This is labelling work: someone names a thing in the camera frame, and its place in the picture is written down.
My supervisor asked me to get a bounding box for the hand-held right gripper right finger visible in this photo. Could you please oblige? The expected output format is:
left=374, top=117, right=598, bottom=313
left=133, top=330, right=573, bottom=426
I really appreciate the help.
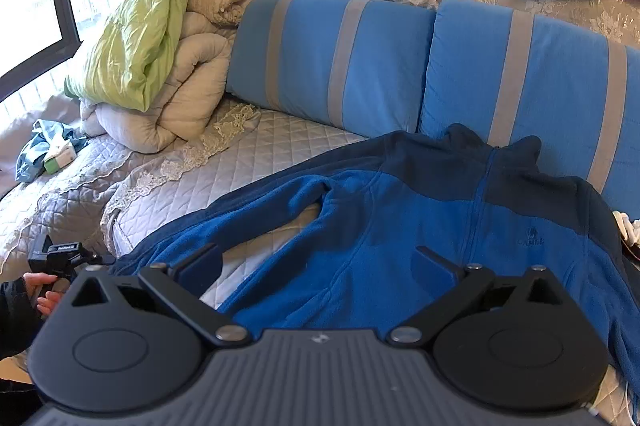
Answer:
left=385, top=245, right=564, bottom=349

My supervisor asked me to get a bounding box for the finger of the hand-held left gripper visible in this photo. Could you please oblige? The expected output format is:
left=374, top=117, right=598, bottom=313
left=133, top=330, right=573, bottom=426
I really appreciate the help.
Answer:
left=75, top=252, right=117, bottom=268

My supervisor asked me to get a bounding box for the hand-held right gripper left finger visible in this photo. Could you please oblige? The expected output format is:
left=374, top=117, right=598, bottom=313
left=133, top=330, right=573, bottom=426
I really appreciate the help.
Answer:
left=70, top=242, right=251, bottom=348

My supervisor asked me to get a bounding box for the blue fleece jacket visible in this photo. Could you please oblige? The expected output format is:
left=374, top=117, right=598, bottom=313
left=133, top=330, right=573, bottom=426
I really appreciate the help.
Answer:
left=107, top=123, right=640, bottom=389

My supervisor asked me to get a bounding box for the person's left forearm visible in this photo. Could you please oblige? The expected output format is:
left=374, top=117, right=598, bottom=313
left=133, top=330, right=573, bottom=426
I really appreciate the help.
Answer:
left=0, top=278, right=42, bottom=359

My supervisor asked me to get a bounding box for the person's left hand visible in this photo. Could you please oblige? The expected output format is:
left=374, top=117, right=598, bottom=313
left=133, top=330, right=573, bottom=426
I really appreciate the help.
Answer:
left=22, top=272, right=69, bottom=317

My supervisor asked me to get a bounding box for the small green white box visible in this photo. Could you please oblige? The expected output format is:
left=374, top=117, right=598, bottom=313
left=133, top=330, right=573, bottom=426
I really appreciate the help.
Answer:
left=42, top=141, right=79, bottom=175

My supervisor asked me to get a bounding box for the teal crumpled cloth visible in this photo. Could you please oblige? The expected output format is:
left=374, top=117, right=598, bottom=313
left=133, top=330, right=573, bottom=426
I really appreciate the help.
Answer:
left=15, top=119, right=90, bottom=185

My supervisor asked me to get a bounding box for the grey quilted bedspread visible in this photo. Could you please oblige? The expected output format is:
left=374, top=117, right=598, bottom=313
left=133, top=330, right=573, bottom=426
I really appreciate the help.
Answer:
left=0, top=93, right=373, bottom=307

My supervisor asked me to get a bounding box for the cream comforter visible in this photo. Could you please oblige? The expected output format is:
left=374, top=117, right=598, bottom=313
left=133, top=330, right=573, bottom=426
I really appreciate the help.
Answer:
left=80, top=8, right=238, bottom=155

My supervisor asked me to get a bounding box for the white crumpled cloth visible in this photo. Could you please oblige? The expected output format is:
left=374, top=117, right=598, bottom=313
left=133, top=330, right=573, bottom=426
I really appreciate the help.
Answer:
left=611, top=210, right=640, bottom=247

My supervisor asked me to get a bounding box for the blue grey striped cushion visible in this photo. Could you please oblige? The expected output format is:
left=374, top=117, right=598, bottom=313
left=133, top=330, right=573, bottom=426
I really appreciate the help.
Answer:
left=417, top=0, right=640, bottom=207
left=227, top=0, right=437, bottom=140

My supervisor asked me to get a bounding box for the green quilt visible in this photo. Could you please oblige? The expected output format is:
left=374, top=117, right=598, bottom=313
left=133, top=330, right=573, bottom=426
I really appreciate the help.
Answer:
left=64, top=0, right=292, bottom=113

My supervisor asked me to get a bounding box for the gold floral cover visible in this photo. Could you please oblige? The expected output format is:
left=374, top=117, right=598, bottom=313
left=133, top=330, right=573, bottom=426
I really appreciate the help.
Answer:
left=469, top=0, right=640, bottom=52

